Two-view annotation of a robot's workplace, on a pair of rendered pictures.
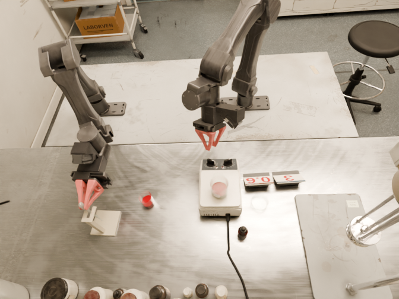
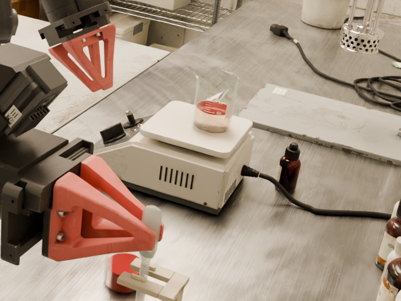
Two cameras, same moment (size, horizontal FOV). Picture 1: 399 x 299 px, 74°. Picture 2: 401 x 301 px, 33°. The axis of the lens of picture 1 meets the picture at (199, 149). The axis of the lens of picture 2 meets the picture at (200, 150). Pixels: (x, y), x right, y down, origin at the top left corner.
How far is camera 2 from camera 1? 0.87 m
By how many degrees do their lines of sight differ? 65
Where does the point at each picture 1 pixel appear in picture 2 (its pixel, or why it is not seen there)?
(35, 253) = not seen: outside the picture
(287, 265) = (357, 169)
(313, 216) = (284, 119)
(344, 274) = (383, 134)
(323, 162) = (193, 83)
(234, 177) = (188, 106)
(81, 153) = (40, 59)
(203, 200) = (216, 146)
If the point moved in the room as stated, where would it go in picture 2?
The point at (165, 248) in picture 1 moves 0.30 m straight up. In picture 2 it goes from (273, 289) to (335, 15)
